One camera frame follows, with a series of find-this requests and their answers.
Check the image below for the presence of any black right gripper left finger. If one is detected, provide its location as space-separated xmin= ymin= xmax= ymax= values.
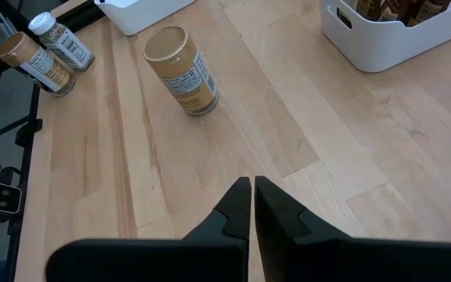
xmin=45 ymin=175 xmax=252 ymax=282

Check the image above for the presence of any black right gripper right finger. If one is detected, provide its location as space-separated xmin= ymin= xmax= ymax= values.
xmin=254 ymin=175 xmax=451 ymax=282

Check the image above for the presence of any tan lidded spice jar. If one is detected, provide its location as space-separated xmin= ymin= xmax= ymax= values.
xmin=142 ymin=24 xmax=220 ymax=118
xmin=0 ymin=31 xmax=77 ymax=98

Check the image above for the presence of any white plastic bin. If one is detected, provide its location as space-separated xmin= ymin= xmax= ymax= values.
xmin=319 ymin=0 xmax=451 ymax=74
xmin=94 ymin=0 xmax=197 ymax=37

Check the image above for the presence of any small table edge camera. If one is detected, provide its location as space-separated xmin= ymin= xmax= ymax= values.
xmin=0 ymin=166 xmax=26 ymax=224

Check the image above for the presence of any black aluminium table frame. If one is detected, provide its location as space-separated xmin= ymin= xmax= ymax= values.
xmin=0 ymin=0 xmax=107 ymax=282

